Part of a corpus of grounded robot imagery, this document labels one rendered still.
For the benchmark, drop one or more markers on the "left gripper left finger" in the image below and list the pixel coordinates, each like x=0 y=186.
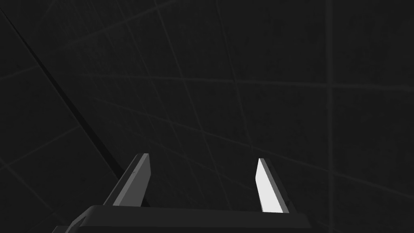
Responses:
x=132 y=186

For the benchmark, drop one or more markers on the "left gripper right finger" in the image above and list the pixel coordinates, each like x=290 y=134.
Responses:
x=270 y=191

